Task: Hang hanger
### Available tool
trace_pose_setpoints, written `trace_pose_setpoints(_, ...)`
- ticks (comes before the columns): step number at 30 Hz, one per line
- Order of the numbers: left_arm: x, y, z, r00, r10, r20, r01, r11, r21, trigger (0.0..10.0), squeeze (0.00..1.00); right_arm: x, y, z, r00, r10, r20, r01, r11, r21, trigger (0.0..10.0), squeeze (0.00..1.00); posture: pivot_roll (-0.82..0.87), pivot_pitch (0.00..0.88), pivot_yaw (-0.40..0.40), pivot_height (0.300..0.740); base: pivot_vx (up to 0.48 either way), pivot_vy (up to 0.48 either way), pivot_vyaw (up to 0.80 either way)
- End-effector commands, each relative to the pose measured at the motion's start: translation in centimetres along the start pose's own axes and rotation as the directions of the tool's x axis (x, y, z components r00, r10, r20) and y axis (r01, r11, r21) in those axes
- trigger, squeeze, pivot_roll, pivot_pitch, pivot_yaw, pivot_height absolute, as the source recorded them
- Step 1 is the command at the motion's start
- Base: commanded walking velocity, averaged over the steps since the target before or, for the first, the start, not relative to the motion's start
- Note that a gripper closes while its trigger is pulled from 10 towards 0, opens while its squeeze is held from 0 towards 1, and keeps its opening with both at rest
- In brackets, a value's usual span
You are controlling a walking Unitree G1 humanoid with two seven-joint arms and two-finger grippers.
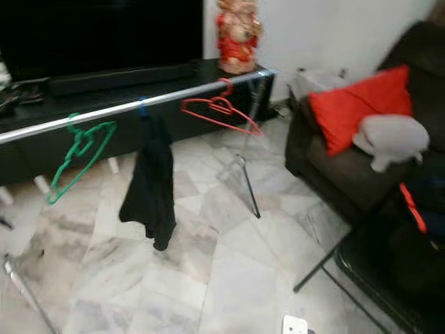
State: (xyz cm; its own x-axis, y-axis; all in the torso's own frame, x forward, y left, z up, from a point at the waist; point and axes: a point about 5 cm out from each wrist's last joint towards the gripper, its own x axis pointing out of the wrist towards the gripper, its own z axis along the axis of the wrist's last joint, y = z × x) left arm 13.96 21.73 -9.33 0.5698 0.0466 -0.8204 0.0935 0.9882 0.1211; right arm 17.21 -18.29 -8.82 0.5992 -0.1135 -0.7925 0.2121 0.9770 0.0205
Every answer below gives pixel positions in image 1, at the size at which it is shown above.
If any red laughing Buddha statue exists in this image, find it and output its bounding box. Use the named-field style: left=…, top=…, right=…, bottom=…
left=216, top=0, right=264, bottom=74

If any black t-shirt with green logo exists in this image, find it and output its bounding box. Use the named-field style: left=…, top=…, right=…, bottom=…
left=120, top=115, right=177, bottom=251

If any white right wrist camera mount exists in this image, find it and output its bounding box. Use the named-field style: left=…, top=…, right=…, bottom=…
left=282, top=315, right=310, bottom=334

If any dark brown sofa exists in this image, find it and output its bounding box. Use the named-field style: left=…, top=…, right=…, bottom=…
left=285, top=21, right=445, bottom=223

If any grey plush toy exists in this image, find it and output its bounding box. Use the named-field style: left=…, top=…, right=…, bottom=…
left=353, top=113, right=430, bottom=173

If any green plastic hanger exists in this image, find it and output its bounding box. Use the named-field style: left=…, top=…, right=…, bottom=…
left=47, top=113, right=118, bottom=205

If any silver metal clothes rack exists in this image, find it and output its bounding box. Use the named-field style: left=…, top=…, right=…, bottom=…
left=0, top=68, right=277, bottom=334

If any black flat television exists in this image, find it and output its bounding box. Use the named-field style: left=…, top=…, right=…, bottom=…
left=0, top=0, right=204, bottom=79

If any black television console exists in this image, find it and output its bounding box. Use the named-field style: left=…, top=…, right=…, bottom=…
left=0, top=59, right=265, bottom=185

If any black soundbar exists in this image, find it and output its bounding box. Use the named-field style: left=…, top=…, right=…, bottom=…
left=49, top=61, right=199, bottom=96

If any red plastic hanger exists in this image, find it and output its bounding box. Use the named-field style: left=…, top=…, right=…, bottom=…
left=179, top=78, right=264, bottom=136

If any red cushion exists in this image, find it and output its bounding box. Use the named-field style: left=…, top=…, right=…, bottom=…
left=308, top=65, right=413, bottom=157

